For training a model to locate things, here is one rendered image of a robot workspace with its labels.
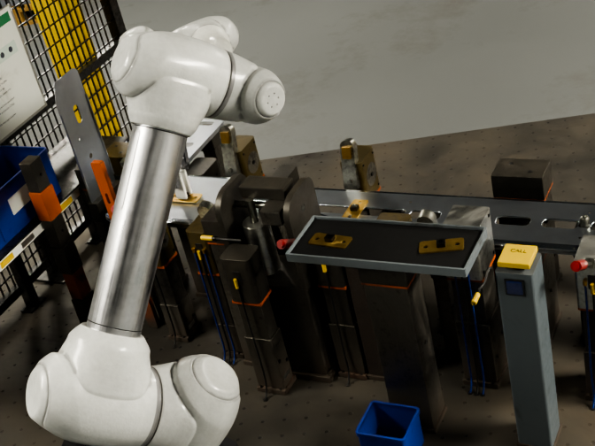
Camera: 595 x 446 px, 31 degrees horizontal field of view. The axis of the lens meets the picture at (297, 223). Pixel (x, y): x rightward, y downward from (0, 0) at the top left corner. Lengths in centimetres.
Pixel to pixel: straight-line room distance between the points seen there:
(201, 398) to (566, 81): 347
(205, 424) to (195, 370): 10
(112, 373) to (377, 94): 357
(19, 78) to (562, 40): 323
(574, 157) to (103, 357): 169
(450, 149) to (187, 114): 149
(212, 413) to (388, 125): 317
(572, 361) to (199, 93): 104
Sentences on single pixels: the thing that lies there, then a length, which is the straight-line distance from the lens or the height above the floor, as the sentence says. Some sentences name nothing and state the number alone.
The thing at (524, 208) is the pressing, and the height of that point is 100.
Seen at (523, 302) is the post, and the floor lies 108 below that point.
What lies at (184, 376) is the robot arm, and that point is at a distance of 201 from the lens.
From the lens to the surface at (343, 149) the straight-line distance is 259.
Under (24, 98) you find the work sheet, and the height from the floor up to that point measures 121.
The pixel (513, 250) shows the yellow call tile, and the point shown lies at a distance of 201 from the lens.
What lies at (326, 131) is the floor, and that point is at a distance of 508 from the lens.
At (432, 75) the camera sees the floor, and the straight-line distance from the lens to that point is 542.
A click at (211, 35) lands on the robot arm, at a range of 253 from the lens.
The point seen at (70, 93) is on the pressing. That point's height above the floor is 129.
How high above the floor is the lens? 231
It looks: 31 degrees down
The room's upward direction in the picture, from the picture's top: 14 degrees counter-clockwise
